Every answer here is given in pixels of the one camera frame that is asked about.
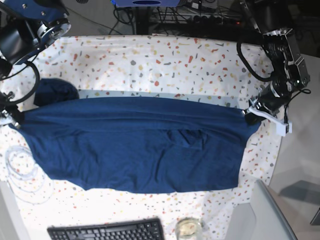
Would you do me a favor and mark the dark blue t-shirt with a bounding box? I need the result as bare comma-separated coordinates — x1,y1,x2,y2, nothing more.
18,79,260,194

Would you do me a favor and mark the black computer keyboard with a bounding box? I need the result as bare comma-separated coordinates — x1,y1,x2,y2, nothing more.
47,218,165,240

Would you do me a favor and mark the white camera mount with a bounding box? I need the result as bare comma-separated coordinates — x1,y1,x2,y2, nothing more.
241,99,293,137

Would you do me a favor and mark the clear glass jar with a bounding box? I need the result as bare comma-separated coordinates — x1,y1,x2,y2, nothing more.
175,217,203,240

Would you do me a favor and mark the terrazzo patterned table cloth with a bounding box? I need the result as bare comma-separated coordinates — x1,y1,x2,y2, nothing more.
0,35,281,240

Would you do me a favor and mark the black power strip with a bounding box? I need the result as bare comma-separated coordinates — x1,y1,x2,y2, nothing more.
191,15,242,26

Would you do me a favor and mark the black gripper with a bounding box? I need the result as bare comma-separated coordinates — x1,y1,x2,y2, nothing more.
244,86,290,126

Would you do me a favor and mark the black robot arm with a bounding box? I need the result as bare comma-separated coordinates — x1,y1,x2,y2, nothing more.
236,0,311,125
0,0,71,128

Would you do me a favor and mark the coiled white cable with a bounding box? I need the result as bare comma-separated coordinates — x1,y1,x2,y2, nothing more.
4,145,56,205

